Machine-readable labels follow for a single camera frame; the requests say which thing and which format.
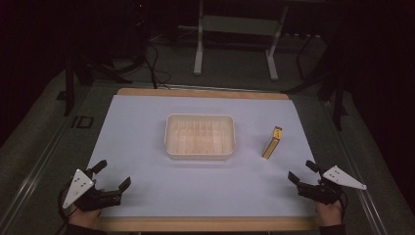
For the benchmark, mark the black metal stand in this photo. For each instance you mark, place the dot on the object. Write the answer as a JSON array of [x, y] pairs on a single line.
[[69, 91], [339, 107]]

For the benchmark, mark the black floor bracket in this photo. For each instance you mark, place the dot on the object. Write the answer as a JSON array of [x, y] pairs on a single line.
[[82, 122]]

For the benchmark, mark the cream plastic tray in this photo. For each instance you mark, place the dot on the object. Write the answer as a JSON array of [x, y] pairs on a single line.
[[199, 137]]

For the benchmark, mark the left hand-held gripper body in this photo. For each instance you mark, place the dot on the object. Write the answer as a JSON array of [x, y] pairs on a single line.
[[80, 186]]

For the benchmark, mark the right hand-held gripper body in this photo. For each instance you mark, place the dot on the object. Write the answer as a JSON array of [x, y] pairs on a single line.
[[339, 178]]

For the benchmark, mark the yellow slim box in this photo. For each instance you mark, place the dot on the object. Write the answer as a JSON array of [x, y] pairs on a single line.
[[272, 143]]

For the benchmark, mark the light blue table mat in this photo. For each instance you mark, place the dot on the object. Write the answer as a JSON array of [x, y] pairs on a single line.
[[147, 182]]

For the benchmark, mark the person's left hand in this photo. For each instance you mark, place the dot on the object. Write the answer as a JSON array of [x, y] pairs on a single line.
[[84, 218]]

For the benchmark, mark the person's right hand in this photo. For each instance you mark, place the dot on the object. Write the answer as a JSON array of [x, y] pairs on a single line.
[[329, 213]]

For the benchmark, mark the white metal stand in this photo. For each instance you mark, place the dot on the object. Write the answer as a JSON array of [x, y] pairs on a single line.
[[235, 25]]

